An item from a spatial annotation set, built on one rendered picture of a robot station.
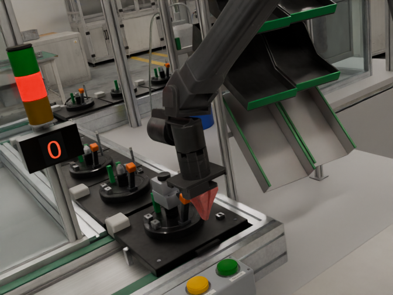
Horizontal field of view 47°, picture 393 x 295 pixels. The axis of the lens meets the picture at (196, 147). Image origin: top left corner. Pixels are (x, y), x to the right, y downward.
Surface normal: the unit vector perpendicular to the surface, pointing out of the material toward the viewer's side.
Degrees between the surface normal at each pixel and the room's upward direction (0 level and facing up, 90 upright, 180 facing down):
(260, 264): 90
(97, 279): 0
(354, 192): 0
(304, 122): 45
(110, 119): 90
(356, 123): 90
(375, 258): 0
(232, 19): 78
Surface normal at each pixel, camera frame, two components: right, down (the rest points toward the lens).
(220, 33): -0.76, 0.16
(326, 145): 0.18, -0.46
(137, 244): -0.17, -0.92
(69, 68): 0.46, 0.25
